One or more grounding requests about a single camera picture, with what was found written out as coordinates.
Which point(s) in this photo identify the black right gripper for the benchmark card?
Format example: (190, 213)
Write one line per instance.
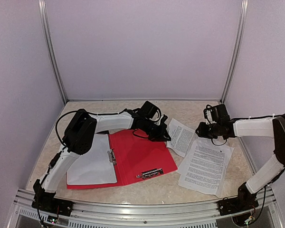
(201, 133)

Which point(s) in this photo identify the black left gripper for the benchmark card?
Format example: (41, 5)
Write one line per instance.
(160, 136)

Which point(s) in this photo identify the red file folder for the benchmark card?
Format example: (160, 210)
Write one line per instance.
(134, 155)

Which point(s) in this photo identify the printed text paper sheet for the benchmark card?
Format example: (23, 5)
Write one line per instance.
(204, 167)

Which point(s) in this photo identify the white paper sheet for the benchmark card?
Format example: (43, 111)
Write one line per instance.
(94, 167)
(181, 137)

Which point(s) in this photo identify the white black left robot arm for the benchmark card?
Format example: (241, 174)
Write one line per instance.
(79, 134)

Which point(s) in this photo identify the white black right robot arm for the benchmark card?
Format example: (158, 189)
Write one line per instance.
(264, 134)

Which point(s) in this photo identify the upper metal folder clip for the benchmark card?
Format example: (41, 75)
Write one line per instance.
(111, 156)

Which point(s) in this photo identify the metal folder clip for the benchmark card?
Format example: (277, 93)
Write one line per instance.
(111, 156)
(150, 173)

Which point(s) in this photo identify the centre metal folder clip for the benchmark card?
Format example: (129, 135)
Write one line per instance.
(150, 173)

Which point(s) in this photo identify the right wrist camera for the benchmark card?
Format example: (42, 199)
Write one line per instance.
(207, 113)

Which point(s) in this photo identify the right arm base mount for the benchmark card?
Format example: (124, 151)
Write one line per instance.
(228, 206)

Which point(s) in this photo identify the aluminium front rail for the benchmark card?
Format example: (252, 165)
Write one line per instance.
(203, 214)

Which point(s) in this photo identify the right aluminium corner post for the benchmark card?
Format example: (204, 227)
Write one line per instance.
(236, 49)

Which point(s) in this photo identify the aluminium corner post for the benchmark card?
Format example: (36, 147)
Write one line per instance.
(50, 48)
(236, 49)

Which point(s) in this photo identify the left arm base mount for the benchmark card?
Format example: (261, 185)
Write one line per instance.
(53, 205)

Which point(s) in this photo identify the left aluminium corner post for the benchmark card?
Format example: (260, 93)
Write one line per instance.
(50, 48)

